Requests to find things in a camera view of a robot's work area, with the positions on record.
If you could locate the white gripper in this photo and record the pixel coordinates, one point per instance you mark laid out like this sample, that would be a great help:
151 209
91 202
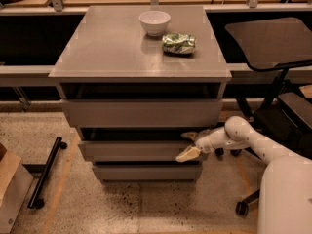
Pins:
204 143

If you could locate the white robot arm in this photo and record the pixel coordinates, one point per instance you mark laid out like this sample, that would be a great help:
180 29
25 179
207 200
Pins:
285 196

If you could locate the grey drawer cabinet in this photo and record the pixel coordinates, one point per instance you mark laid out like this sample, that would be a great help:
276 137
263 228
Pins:
110 57

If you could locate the grey top drawer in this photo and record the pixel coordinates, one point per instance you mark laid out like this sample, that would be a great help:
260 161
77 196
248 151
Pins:
144 113

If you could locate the green crumpled chip bag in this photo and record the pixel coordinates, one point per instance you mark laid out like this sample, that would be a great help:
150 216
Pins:
178 43

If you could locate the white bowl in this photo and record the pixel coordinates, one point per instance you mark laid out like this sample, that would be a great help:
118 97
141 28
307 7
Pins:
154 23

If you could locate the black office chair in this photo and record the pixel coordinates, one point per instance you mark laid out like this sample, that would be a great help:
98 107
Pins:
279 44

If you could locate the cardboard box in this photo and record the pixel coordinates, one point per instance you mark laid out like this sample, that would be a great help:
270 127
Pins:
15 181

